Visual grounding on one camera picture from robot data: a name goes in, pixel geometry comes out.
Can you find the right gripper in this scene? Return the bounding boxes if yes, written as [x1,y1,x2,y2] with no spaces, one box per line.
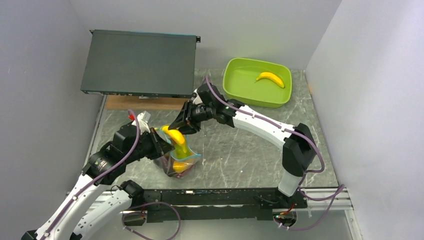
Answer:
[169,100,215,136]

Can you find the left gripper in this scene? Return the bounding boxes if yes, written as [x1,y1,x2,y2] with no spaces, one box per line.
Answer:
[124,127,176,164]

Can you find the green lime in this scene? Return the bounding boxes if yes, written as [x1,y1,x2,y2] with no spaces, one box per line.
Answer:
[175,145,191,161]

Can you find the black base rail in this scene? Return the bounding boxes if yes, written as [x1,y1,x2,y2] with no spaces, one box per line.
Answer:
[129,187,308,223]

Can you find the aluminium frame rail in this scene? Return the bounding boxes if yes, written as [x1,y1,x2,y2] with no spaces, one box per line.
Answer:
[83,187,349,240]

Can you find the wooden block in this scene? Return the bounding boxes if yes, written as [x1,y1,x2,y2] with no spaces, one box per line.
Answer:
[104,95,188,111]

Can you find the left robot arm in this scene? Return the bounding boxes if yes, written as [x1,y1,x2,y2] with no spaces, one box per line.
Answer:
[21,120,174,240]

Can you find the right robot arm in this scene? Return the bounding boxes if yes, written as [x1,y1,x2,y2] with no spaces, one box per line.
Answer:
[169,83,317,208]

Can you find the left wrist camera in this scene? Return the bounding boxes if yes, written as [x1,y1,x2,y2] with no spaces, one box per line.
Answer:
[128,111,151,134]

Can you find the yellow banana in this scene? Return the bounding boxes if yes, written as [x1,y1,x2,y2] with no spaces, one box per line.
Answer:
[255,72,286,89]
[161,125,187,147]

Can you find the dark grey rack box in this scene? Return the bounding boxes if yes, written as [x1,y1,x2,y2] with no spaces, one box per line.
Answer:
[80,29,201,98]

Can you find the orange yellow mango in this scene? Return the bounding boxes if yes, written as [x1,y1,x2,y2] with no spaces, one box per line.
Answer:
[172,159,193,173]

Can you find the yellow banana behind mango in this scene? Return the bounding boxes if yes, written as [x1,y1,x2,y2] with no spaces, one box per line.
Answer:
[255,72,286,89]

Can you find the green plastic bin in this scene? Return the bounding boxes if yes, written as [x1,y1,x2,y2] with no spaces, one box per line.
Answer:
[222,57,293,108]

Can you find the clear zip top bag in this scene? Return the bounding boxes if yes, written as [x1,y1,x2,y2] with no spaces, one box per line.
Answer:
[153,125,202,179]

